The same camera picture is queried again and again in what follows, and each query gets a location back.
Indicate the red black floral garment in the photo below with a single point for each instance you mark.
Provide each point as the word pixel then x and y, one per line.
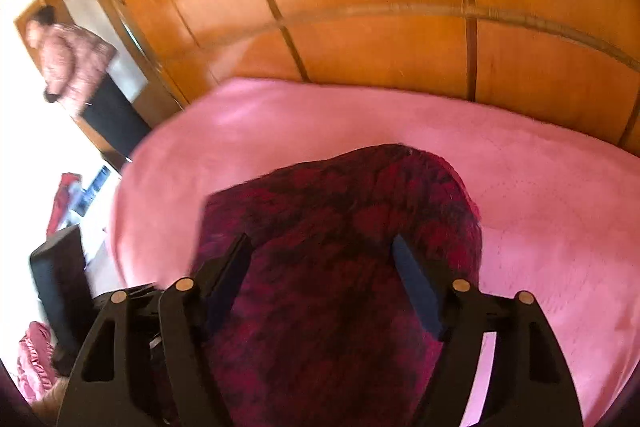
pixel 325 257

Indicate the red bag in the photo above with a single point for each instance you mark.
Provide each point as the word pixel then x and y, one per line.
pixel 62 202

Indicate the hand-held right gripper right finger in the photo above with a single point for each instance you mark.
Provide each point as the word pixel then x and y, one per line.
pixel 416 289

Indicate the black case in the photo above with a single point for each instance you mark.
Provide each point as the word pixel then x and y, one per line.
pixel 57 277

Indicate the pink bed sheet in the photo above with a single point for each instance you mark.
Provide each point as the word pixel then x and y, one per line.
pixel 525 207

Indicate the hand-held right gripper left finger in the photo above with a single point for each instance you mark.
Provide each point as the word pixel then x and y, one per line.
pixel 229 279

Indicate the pink quilted cloth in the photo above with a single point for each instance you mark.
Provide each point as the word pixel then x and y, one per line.
pixel 36 357

